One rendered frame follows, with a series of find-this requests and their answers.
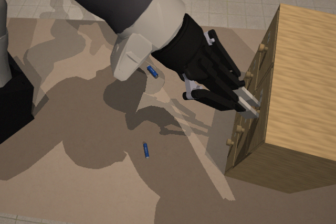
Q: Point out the small wooden chest of drawers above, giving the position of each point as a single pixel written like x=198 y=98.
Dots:
x=298 y=152

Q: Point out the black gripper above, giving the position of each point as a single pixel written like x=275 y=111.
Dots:
x=186 y=55

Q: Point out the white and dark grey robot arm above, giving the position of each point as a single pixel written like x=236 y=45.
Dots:
x=142 y=26

